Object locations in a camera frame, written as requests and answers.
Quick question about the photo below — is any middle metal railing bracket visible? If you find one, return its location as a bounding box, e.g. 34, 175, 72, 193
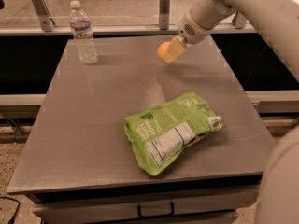
159, 0, 170, 30

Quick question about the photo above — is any left metal railing bracket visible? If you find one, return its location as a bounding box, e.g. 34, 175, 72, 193
31, 0, 55, 32

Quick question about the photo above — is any grey table cabinet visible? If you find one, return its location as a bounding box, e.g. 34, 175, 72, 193
7, 36, 274, 224

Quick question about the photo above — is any black floor cable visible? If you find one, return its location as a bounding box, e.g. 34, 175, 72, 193
0, 196, 21, 224

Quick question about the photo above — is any orange fruit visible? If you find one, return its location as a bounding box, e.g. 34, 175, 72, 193
157, 42, 175, 64

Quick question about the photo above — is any clear plastic water bottle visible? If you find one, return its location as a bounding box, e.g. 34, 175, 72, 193
69, 0, 97, 64

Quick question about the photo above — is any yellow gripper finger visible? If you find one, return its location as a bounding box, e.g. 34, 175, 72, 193
163, 36, 187, 64

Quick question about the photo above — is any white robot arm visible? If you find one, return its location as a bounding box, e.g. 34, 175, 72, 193
159, 0, 299, 224

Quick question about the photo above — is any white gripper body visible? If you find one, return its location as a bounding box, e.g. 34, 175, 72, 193
178, 10, 215, 45

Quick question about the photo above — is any metal railing bracket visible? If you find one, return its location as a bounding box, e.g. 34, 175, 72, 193
159, 0, 170, 30
31, 0, 55, 32
232, 11, 247, 29

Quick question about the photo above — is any green rice chip bag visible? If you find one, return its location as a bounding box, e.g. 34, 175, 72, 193
124, 91, 224, 176

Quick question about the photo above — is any right metal railing bracket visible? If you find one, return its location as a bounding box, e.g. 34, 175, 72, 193
232, 11, 247, 29

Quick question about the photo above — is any black drawer handle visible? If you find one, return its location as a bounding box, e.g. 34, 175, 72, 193
136, 202, 175, 219

